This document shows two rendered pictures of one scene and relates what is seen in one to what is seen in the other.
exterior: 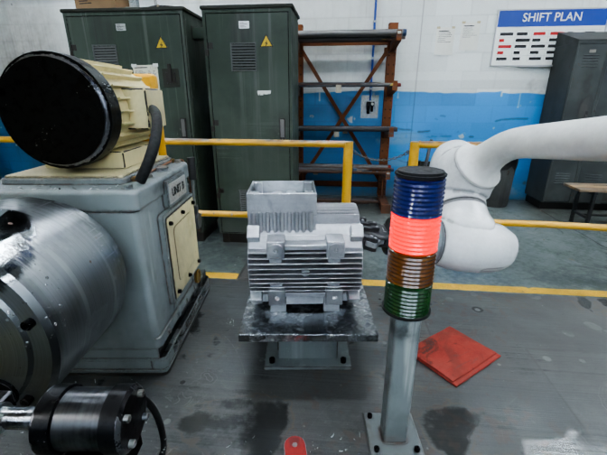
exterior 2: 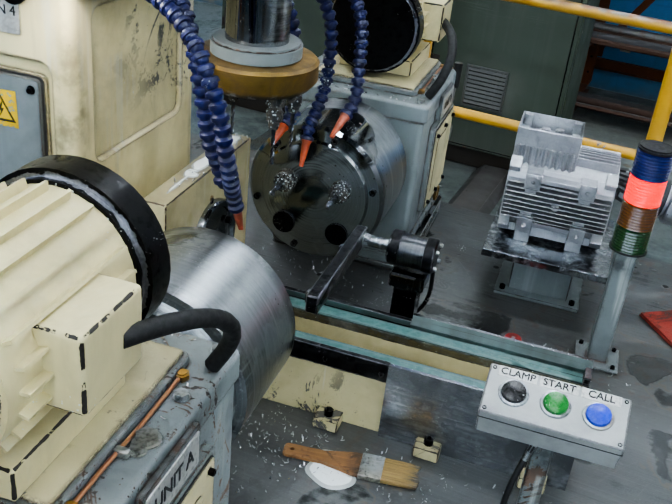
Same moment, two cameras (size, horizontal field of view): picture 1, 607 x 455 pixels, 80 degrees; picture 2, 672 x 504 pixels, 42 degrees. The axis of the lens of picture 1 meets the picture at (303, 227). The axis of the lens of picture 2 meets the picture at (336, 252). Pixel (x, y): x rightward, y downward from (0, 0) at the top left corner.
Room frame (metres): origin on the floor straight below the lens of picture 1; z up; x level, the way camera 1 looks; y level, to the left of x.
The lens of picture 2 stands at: (-1.02, -0.02, 1.70)
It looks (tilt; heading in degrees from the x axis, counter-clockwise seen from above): 29 degrees down; 15
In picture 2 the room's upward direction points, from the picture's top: 7 degrees clockwise
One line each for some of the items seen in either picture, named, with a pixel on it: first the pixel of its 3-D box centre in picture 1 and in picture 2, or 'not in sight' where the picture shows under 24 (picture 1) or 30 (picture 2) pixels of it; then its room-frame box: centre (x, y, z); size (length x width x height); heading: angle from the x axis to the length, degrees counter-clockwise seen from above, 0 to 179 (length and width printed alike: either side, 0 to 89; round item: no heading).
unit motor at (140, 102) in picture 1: (127, 169); (401, 71); (0.76, 0.37, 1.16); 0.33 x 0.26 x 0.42; 0
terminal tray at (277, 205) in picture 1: (283, 205); (548, 141); (0.65, 0.04, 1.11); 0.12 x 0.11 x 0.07; 91
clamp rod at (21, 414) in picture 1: (38, 417); (384, 244); (0.26, 0.25, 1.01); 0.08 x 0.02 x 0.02; 90
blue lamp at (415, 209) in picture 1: (417, 195); (652, 163); (0.43, -0.14, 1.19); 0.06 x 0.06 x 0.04
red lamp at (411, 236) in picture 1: (414, 229); (645, 188); (0.43, -0.14, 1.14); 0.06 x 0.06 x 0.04
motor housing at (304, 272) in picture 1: (303, 252); (558, 190); (0.65, 0.00, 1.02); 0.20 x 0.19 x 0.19; 91
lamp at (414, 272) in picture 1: (410, 263); (638, 213); (0.43, -0.14, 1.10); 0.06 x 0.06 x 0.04
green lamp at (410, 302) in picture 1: (407, 293); (631, 236); (0.43, -0.14, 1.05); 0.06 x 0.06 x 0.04
